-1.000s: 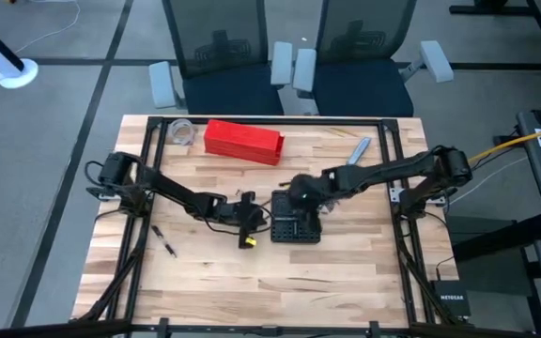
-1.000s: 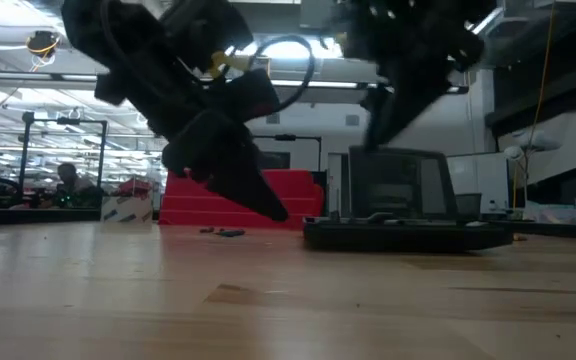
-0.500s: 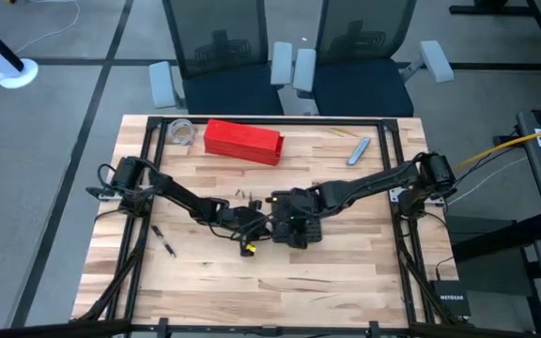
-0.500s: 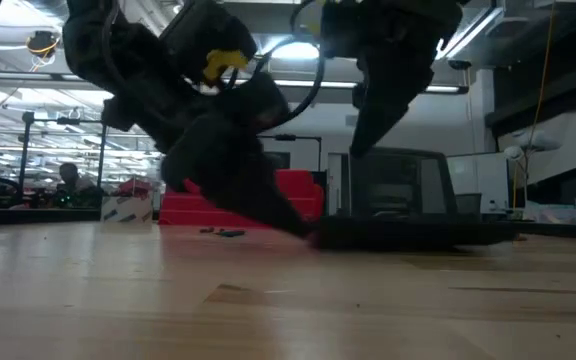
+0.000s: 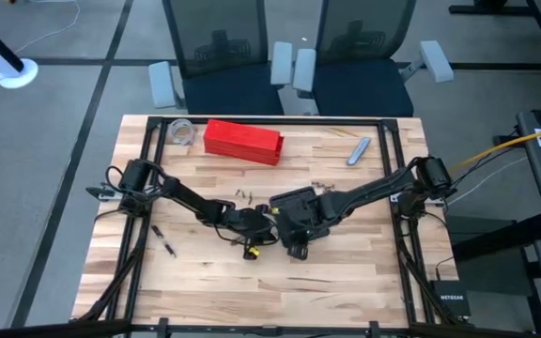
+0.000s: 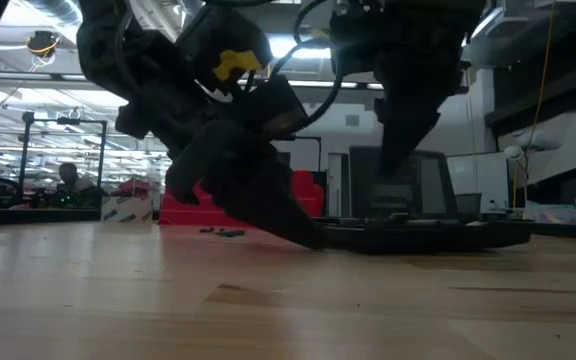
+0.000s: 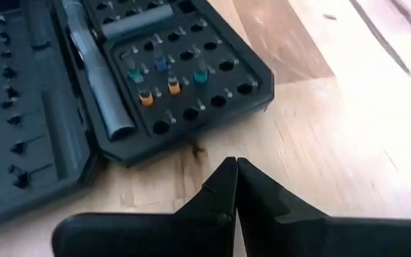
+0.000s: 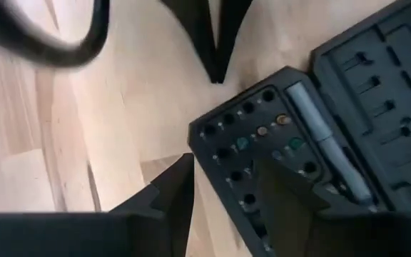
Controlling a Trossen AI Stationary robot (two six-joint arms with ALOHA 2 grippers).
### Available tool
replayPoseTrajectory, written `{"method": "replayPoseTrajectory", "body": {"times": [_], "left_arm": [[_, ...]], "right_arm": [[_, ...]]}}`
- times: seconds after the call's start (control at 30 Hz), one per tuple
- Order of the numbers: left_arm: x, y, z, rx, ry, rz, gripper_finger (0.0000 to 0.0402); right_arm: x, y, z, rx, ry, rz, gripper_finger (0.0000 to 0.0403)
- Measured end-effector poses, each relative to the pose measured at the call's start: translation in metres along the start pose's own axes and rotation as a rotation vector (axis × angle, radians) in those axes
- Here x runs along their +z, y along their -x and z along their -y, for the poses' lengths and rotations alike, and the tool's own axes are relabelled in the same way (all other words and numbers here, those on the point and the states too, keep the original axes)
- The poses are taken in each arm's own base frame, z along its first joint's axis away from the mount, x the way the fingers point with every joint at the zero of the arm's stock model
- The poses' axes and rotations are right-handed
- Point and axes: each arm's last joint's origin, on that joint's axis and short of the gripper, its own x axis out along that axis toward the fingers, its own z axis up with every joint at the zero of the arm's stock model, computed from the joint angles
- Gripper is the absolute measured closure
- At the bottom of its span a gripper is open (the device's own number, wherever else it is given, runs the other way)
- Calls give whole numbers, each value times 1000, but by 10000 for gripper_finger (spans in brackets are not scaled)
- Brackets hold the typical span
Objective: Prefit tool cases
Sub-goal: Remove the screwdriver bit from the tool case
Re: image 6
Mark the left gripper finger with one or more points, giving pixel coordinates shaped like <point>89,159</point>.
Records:
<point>293,190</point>
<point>228,175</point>

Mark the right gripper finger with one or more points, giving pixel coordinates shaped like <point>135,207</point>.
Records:
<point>392,135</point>
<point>420,130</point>

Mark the blue-collared screwdriver bit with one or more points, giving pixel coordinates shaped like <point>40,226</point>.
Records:
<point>231,232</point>

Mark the small steel screwdriver bit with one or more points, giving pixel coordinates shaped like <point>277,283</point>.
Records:
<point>207,230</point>

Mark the black plastic tool case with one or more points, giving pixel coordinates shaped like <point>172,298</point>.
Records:
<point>418,240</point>

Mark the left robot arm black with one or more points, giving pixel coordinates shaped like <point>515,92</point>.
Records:
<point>118,50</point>

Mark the red plastic bin stack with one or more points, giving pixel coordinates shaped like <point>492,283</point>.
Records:
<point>308,190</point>

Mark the white door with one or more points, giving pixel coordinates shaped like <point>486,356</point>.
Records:
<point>337,185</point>

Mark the thin black pipe stand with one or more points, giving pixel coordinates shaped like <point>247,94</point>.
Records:
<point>313,138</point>

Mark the white cabinet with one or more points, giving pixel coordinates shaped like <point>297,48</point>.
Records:
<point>488,175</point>

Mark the grey waste bin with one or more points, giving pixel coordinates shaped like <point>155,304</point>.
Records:
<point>468,204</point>

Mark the long ceiling light strip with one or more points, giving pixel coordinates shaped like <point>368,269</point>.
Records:
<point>318,84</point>

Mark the bright ceiling light panel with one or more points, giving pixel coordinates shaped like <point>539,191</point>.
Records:
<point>308,49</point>

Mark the white printed cardboard box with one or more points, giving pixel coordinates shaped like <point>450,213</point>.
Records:
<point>128,210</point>

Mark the white lamp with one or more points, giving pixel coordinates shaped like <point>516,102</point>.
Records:
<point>535,141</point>

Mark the person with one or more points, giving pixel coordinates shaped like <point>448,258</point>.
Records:
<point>70,175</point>

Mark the cluttered side table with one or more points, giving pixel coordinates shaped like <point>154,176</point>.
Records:
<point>568,215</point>

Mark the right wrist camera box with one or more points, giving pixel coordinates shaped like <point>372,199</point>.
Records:
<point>350,40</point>

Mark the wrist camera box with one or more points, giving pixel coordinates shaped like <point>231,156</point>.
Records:
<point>350,40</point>
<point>218,40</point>

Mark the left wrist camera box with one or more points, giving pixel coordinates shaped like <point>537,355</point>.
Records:
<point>218,40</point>

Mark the black ceiling camera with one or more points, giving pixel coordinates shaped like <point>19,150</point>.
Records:
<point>42,42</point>

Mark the black pipe frame stand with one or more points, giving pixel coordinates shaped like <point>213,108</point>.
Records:
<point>24,150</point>

